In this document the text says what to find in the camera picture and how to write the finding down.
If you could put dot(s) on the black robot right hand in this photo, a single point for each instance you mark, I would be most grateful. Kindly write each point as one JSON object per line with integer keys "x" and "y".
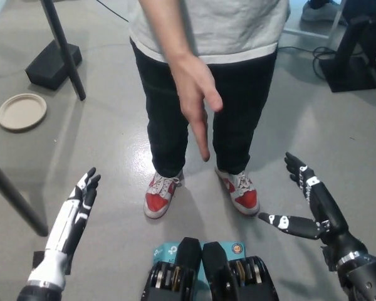
{"x": 324, "y": 203}

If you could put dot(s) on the grey T-shirt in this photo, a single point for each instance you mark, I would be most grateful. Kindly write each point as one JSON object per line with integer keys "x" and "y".
{"x": 225, "y": 28}

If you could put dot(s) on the black foam block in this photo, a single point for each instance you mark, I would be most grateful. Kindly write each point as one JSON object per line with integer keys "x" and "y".
{"x": 51, "y": 67}

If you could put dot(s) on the red white left sneaker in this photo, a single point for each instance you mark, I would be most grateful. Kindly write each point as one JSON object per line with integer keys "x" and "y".
{"x": 242, "y": 192}

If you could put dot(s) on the red white sneaker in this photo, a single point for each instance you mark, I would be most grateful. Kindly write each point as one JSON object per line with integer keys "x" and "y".
{"x": 159, "y": 196}
{"x": 242, "y": 192}

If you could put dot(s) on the black ribbed robot body block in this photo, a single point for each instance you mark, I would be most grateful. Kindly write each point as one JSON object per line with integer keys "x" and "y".
{"x": 174, "y": 272}
{"x": 235, "y": 276}

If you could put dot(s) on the beige paper plate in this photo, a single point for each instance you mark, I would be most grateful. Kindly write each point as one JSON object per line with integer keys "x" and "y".
{"x": 22, "y": 112}

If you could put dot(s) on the thin black slanted pole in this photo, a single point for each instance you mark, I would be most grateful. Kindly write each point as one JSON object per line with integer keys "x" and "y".
{"x": 64, "y": 50}

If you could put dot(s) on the teal robot body top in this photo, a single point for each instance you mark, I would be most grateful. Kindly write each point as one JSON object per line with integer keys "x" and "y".
{"x": 166, "y": 252}

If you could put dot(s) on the black trousers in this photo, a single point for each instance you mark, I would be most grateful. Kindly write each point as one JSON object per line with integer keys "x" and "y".
{"x": 241, "y": 119}

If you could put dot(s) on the grey sneaker of bystander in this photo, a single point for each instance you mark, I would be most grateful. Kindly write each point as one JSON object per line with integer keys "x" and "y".
{"x": 319, "y": 11}

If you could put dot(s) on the person's bare right hand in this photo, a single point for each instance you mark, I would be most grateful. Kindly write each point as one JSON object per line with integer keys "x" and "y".
{"x": 192, "y": 91}

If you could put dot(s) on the black stand with base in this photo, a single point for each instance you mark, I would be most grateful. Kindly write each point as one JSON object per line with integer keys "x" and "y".
{"x": 347, "y": 67}

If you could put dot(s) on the red white right sneaker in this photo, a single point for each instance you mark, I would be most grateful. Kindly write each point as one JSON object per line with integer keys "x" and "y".
{"x": 159, "y": 196}

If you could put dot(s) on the thick black table leg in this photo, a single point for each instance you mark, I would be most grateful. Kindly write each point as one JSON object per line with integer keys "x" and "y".
{"x": 14, "y": 199}

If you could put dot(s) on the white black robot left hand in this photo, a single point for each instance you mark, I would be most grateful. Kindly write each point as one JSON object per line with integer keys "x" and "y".
{"x": 67, "y": 216}

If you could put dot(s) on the white metal frame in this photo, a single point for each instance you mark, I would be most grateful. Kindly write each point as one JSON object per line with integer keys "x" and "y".
{"x": 304, "y": 33}

